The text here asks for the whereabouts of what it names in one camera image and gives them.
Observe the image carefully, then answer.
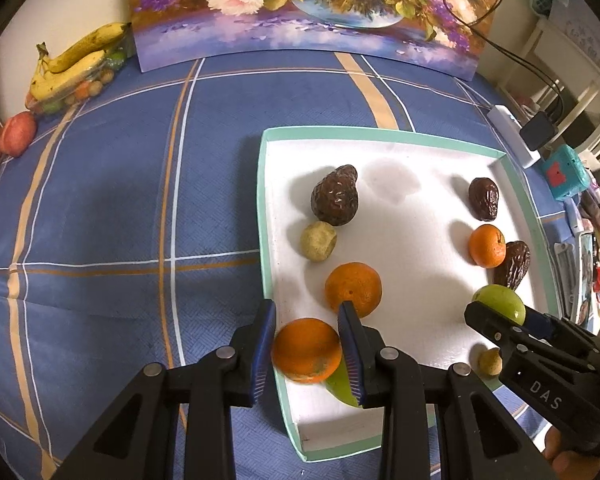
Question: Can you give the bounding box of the dark brown avocado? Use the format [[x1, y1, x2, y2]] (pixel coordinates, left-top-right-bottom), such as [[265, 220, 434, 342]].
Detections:
[[310, 165, 358, 226]]

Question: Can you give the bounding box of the clear fruit container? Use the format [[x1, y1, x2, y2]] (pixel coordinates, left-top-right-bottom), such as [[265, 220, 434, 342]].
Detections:
[[24, 44, 129, 116]]

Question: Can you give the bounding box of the black cable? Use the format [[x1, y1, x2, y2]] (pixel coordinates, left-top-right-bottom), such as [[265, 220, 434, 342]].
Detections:
[[442, 0, 566, 122]]

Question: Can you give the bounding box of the green apple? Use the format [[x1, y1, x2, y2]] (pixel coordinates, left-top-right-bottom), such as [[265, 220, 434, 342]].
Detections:
[[472, 284, 526, 326], [324, 360, 358, 408]]

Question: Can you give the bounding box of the yellow banana bunch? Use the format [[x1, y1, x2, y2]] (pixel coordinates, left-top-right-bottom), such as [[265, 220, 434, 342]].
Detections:
[[29, 22, 129, 102]]

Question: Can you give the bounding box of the white tray teal rim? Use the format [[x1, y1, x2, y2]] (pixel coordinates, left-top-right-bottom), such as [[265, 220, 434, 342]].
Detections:
[[255, 124, 564, 463]]

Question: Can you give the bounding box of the orange mandarin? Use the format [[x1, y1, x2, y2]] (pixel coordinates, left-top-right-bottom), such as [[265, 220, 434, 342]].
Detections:
[[468, 224, 506, 269], [324, 262, 382, 318]]

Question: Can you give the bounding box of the blue plaid tablecloth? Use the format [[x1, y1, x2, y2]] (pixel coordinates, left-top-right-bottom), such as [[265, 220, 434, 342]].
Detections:
[[0, 49, 581, 480]]

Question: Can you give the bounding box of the black power adapter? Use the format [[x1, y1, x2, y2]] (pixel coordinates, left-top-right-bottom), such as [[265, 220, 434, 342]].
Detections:
[[519, 110, 557, 151]]

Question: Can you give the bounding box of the dark brown date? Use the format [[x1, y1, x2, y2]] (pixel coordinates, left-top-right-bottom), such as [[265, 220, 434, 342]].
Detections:
[[493, 240, 531, 290]]

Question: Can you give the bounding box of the teal toy box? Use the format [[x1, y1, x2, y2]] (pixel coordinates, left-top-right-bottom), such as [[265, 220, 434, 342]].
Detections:
[[541, 144, 591, 202]]

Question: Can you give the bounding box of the small stemmed mandarin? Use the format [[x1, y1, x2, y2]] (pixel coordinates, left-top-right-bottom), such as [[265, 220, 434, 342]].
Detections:
[[272, 318, 342, 384]]

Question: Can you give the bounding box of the red peach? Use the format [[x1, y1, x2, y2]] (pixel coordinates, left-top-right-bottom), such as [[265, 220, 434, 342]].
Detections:
[[0, 112, 38, 158]]

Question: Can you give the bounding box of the white chair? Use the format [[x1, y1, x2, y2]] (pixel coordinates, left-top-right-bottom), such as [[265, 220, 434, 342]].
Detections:
[[520, 18, 600, 171]]

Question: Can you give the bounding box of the person's right hand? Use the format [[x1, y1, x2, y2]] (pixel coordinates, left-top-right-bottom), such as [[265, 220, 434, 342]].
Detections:
[[543, 427, 600, 480]]

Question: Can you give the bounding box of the photo frame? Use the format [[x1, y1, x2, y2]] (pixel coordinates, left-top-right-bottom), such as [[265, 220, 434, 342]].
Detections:
[[554, 232, 596, 333]]

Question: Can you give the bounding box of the floral painting canvas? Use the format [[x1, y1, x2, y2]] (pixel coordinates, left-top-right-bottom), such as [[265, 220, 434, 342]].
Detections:
[[129, 0, 498, 79]]

